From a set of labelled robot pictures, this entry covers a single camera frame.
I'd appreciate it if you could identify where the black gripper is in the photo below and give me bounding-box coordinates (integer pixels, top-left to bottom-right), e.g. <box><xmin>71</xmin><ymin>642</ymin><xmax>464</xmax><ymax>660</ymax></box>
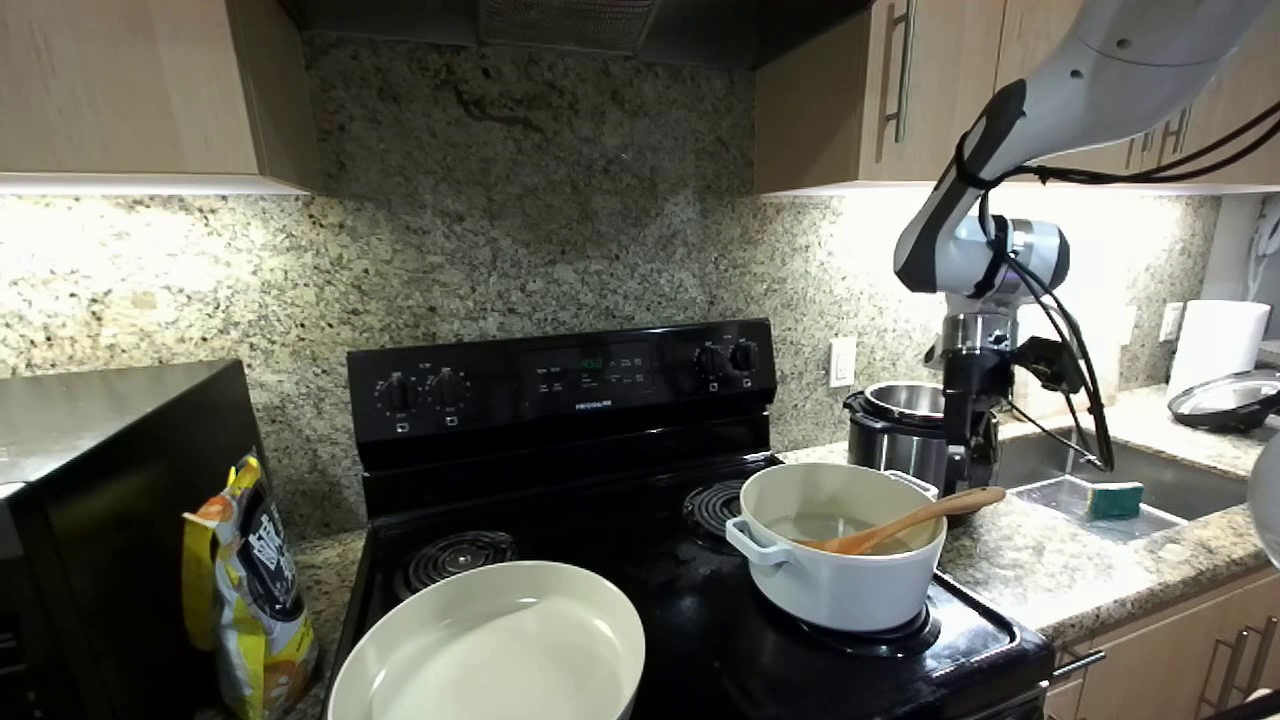
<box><xmin>935</xmin><ymin>338</ymin><xmax>1021</xmax><ymax>494</ymax></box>

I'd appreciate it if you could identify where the wooden cooking spoon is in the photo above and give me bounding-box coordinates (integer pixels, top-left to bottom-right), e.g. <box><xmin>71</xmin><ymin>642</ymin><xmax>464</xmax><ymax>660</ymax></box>
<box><xmin>821</xmin><ymin>484</ymin><xmax>1012</xmax><ymax>561</ymax></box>

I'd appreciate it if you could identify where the white cooking pot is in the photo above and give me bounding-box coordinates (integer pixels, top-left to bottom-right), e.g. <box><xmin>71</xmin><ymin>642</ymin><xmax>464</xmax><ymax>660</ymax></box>
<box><xmin>719</xmin><ymin>460</ymin><xmax>954</xmax><ymax>640</ymax></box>

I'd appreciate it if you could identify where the clear sponge tray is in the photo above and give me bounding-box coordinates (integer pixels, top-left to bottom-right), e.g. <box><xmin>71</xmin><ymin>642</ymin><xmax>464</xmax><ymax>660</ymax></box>
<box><xmin>1007</xmin><ymin>471</ymin><xmax>1188</xmax><ymax>542</ymax></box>

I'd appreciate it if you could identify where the black silver pressure cooker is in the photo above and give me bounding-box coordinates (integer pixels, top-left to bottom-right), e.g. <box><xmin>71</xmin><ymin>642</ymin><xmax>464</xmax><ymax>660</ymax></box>
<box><xmin>842</xmin><ymin>374</ymin><xmax>1006</xmax><ymax>492</ymax></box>

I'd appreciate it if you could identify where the green sponge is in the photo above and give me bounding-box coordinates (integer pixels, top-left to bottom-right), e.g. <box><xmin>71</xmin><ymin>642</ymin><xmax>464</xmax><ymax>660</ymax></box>
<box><xmin>1086</xmin><ymin>477</ymin><xmax>1147</xmax><ymax>525</ymax></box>

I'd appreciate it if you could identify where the kitchen sink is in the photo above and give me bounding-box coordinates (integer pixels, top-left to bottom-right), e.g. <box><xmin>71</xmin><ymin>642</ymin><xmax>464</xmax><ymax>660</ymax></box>
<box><xmin>992</xmin><ymin>426</ymin><xmax>1260</xmax><ymax>526</ymax></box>

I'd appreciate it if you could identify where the black round dish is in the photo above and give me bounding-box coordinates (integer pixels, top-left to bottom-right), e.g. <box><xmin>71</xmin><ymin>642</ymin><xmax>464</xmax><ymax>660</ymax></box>
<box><xmin>1169</xmin><ymin>368</ymin><xmax>1280</xmax><ymax>441</ymax></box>

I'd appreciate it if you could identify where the black coil burner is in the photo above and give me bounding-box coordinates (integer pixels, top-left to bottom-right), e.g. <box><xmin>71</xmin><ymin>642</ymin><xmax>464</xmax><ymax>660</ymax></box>
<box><xmin>682</xmin><ymin>477</ymin><xmax>751</xmax><ymax>540</ymax></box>
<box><xmin>388</xmin><ymin>526</ymin><xmax>520</xmax><ymax>600</ymax></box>

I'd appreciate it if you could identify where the light wood lower cabinet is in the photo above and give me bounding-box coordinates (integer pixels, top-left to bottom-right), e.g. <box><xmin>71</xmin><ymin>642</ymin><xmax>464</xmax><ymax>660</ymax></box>
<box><xmin>1036</xmin><ymin>569</ymin><xmax>1280</xmax><ymax>720</ymax></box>

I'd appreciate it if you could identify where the light wood cabinet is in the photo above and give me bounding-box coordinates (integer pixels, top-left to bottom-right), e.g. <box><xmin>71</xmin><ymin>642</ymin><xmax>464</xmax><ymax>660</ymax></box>
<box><xmin>751</xmin><ymin>0</ymin><xmax>1280</xmax><ymax>201</ymax></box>
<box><xmin>0</xmin><ymin>0</ymin><xmax>328</xmax><ymax>192</ymax></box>
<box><xmin>1036</xmin><ymin>569</ymin><xmax>1280</xmax><ymax>720</ymax></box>

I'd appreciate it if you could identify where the black electric stove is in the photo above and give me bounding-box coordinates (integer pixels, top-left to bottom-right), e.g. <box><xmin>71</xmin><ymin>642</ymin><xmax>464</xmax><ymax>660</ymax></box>
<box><xmin>325</xmin><ymin>316</ymin><xmax>1059</xmax><ymax>720</ymax></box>

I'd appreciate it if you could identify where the light wood upper cabinet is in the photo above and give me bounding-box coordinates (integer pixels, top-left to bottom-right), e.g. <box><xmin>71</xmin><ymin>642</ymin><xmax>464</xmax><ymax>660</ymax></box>
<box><xmin>751</xmin><ymin>0</ymin><xmax>1280</xmax><ymax>201</ymax></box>
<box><xmin>0</xmin><ymin>0</ymin><xmax>328</xmax><ymax>192</ymax></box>

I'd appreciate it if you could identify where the dark range hood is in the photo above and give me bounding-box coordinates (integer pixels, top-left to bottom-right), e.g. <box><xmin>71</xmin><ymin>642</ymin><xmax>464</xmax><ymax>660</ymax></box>
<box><xmin>277</xmin><ymin>0</ymin><xmax>875</xmax><ymax>71</ymax></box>

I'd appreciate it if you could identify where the yellow black snack bag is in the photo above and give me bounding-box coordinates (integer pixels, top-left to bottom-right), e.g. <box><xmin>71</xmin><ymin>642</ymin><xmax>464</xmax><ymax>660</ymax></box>
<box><xmin>176</xmin><ymin>450</ymin><xmax>325</xmax><ymax>720</ymax></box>

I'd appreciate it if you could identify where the black microwave oven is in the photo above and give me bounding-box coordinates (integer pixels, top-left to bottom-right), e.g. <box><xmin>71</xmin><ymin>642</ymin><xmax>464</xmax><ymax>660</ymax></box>
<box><xmin>0</xmin><ymin>356</ymin><xmax>272</xmax><ymax>720</ymax></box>

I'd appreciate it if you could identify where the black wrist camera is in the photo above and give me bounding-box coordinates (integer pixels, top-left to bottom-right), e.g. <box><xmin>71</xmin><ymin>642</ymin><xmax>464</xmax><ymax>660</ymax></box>
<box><xmin>1015</xmin><ymin>331</ymin><xmax>1093</xmax><ymax>400</ymax></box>

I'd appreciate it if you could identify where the metal cabinet door handle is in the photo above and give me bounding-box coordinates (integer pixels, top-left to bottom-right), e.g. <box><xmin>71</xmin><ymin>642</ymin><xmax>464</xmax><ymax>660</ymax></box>
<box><xmin>873</xmin><ymin>0</ymin><xmax>921</xmax><ymax>150</ymax></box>

